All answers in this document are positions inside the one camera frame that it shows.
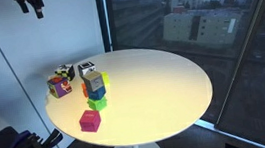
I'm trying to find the pink block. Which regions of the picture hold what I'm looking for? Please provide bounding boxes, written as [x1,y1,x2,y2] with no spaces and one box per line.
[77,108,104,135]

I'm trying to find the black white block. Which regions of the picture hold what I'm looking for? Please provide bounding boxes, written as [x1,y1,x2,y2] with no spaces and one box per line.
[77,59,97,78]

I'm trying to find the purple clown face block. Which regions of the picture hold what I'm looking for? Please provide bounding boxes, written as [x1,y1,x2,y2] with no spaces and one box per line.
[45,74,74,101]

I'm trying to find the gray block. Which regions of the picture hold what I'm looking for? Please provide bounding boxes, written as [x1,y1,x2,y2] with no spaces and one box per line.
[81,69,105,94]

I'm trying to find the orange block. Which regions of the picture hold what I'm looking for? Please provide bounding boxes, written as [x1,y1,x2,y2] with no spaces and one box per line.
[80,82,90,99]

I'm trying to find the yellow-green block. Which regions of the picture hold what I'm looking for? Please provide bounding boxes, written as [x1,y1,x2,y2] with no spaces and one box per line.
[100,71,111,87]

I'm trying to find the blue block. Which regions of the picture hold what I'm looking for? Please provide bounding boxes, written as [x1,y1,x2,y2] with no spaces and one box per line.
[87,85,108,102]

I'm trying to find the green block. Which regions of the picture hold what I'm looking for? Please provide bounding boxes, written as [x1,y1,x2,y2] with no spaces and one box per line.
[86,95,108,113]

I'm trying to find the black white toy cube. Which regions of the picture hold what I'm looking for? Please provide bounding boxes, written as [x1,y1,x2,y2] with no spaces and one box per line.
[53,63,77,83]

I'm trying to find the black clamp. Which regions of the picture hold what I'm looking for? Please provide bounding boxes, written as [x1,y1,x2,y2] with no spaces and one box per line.
[41,127,64,148]

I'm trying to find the blue clamp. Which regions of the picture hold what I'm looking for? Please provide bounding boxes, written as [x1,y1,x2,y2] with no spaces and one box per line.
[6,129,34,148]

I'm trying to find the slanted dark window bar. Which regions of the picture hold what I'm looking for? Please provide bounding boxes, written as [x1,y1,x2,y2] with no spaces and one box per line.
[200,0,265,130]

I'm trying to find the white window sill strip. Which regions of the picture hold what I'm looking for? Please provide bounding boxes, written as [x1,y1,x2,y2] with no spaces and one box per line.
[193,112,265,148]

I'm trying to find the dark window frame post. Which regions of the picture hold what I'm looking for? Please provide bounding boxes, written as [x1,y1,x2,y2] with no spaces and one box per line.
[94,0,114,54]

